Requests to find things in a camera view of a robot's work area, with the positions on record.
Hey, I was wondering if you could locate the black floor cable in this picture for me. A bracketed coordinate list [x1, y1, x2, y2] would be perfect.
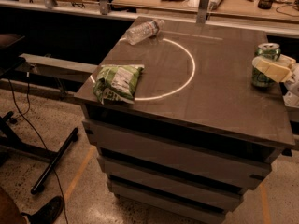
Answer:
[7, 72, 70, 224]

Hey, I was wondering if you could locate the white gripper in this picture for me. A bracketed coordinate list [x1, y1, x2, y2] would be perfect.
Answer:
[252, 54, 299, 107]

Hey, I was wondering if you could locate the black round cup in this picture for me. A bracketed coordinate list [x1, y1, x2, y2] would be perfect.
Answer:
[258, 0, 275, 9]

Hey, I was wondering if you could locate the grey metal bench rail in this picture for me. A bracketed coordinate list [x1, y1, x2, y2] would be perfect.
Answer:
[17, 53, 96, 83]

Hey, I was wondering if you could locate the clear plastic water bottle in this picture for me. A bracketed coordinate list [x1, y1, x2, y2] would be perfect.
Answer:
[125, 19, 164, 45]

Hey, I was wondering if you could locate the green soda can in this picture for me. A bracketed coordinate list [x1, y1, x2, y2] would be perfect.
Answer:
[251, 43, 280, 89]

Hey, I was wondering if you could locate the black shoe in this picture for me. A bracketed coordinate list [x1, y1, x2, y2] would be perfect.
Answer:
[21, 196, 64, 224]

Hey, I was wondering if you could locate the grey drawer cabinet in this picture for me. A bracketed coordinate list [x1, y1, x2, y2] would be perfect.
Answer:
[76, 21, 295, 224]

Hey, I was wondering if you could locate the green chip bag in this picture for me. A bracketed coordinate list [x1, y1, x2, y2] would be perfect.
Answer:
[93, 64, 145, 104]

